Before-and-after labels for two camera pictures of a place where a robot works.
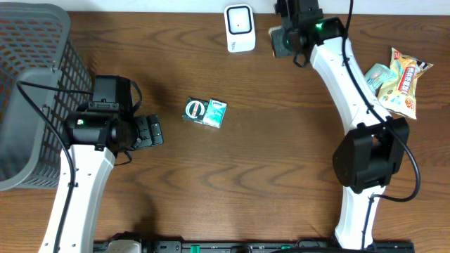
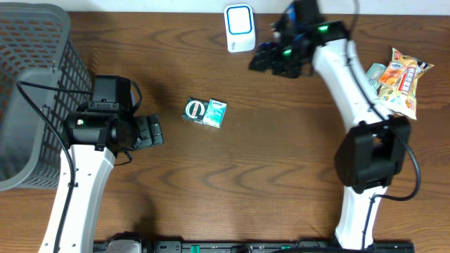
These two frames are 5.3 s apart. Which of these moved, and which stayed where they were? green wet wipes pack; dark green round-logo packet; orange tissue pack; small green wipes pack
Moved: orange tissue pack
Stayed: dark green round-logo packet; small green wipes pack; green wet wipes pack
